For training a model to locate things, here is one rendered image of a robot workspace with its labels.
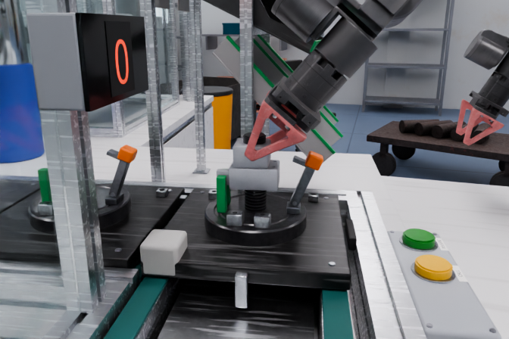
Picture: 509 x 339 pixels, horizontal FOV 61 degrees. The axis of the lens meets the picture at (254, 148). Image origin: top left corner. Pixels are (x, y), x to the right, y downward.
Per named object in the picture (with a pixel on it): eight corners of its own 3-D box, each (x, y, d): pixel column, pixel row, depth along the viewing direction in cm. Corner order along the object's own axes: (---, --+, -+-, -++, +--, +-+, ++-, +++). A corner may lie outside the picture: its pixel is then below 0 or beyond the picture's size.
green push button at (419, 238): (429, 242, 58) (431, 228, 58) (438, 256, 54) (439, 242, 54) (398, 240, 59) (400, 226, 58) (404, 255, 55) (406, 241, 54)
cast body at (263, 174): (279, 179, 60) (279, 131, 58) (277, 191, 56) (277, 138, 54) (220, 178, 61) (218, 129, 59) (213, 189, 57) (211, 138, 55)
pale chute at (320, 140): (327, 149, 90) (343, 135, 88) (316, 168, 78) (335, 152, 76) (235, 50, 90) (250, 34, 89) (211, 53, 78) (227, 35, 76)
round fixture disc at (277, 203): (307, 204, 66) (307, 192, 65) (305, 250, 53) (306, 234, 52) (216, 200, 68) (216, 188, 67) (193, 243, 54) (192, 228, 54)
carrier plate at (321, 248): (337, 205, 71) (338, 193, 70) (350, 290, 48) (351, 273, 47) (194, 198, 74) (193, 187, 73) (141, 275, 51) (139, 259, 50)
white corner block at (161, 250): (188, 259, 54) (188, 229, 53) (178, 279, 50) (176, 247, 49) (153, 256, 55) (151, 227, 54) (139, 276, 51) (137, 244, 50)
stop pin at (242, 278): (248, 302, 50) (248, 271, 49) (247, 309, 49) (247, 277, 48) (236, 301, 50) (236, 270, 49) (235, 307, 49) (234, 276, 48)
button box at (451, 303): (433, 271, 61) (438, 231, 59) (494, 390, 41) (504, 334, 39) (382, 268, 62) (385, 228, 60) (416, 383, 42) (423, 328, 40)
